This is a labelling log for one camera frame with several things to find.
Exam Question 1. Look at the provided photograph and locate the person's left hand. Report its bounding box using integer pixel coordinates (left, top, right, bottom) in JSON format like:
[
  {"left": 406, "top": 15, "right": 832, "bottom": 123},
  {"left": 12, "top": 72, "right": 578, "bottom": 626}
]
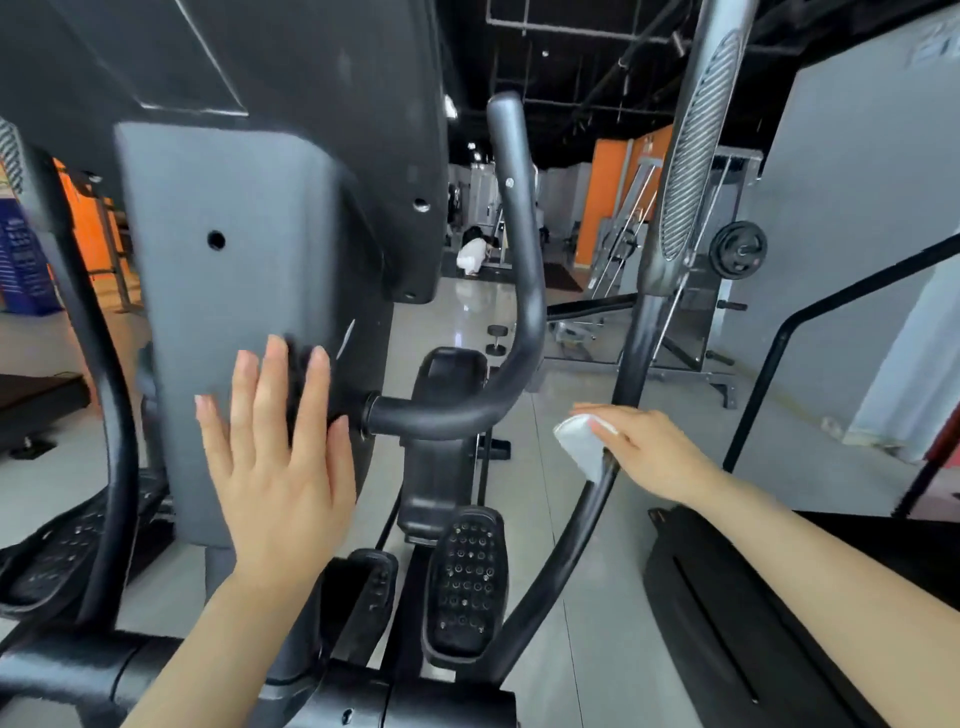
[{"left": 193, "top": 334, "right": 359, "bottom": 594}]

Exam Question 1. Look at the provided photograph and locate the person's right hand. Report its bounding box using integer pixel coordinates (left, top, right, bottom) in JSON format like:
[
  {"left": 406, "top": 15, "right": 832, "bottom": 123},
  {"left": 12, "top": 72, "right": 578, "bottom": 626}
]
[{"left": 571, "top": 402, "right": 728, "bottom": 512}]

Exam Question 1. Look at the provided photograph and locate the white wet wipe sheet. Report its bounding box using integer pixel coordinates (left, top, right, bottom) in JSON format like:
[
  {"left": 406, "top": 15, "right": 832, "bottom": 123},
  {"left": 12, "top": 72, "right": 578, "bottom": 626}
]
[{"left": 552, "top": 412, "right": 620, "bottom": 485}]

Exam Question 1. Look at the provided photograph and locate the glossy black treadmill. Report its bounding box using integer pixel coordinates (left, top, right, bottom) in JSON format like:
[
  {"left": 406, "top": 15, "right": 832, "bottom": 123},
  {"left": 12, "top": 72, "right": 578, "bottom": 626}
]
[{"left": 642, "top": 232, "right": 960, "bottom": 728}]

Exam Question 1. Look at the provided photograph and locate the red fire extinguisher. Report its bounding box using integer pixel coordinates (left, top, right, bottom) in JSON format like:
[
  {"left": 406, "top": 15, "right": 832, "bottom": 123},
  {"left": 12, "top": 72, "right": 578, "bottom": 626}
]
[{"left": 895, "top": 405, "right": 960, "bottom": 519}]

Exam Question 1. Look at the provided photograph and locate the blue banner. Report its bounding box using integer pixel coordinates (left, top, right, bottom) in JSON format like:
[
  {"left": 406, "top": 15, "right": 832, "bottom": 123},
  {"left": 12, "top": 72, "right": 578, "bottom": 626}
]
[{"left": 0, "top": 198, "right": 62, "bottom": 317}]

